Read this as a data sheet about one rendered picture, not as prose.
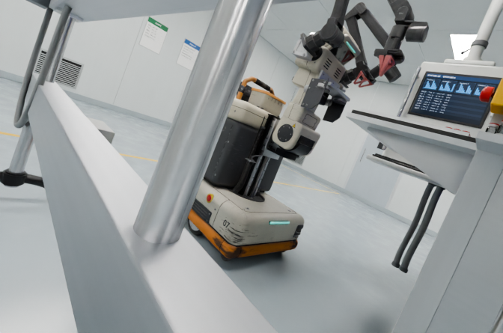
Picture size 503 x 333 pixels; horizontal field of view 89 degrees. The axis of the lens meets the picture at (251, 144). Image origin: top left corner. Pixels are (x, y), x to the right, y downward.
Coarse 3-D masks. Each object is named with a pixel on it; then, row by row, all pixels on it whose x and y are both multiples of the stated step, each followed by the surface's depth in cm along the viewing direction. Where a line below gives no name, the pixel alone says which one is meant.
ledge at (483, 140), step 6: (480, 132) 60; (486, 132) 59; (480, 138) 59; (486, 138) 59; (492, 138) 58; (498, 138) 57; (480, 144) 64; (486, 144) 62; (492, 144) 60; (498, 144) 58; (486, 150) 67; (492, 150) 65; (498, 150) 63
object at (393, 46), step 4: (388, 40) 102; (392, 40) 101; (396, 40) 100; (400, 40) 101; (388, 44) 102; (392, 44) 101; (396, 44) 100; (400, 44) 101; (384, 48) 103; (388, 48) 101; (392, 48) 101; (396, 48) 101; (388, 52) 101; (392, 52) 100; (396, 52) 99; (400, 52) 98; (404, 56) 101
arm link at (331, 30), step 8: (336, 0) 120; (344, 0) 117; (336, 8) 119; (344, 8) 118; (336, 16) 118; (344, 16) 120; (328, 24) 118; (336, 24) 118; (320, 32) 120; (328, 32) 118; (336, 32) 116; (328, 40) 120
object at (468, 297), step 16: (496, 192) 65; (496, 208) 65; (480, 224) 66; (496, 224) 64; (480, 240) 66; (496, 240) 64; (464, 256) 67; (480, 256) 65; (496, 256) 63; (464, 272) 66; (480, 272) 64; (496, 272) 62; (448, 288) 68; (464, 288) 66; (480, 288) 64; (496, 288) 62; (448, 304) 67; (464, 304) 65; (480, 304) 63; (496, 304) 61; (432, 320) 68; (448, 320) 66; (464, 320) 64; (480, 320) 62
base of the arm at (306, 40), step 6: (306, 36) 129; (312, 36) 125; (318, 36) 123; (306, 42) 126; (312, 42) 124; (318, 42) 124; (324, 42) 126; (306, 48) 125; (312, 48) 126; (318, 48) 126; (312, 54) 130
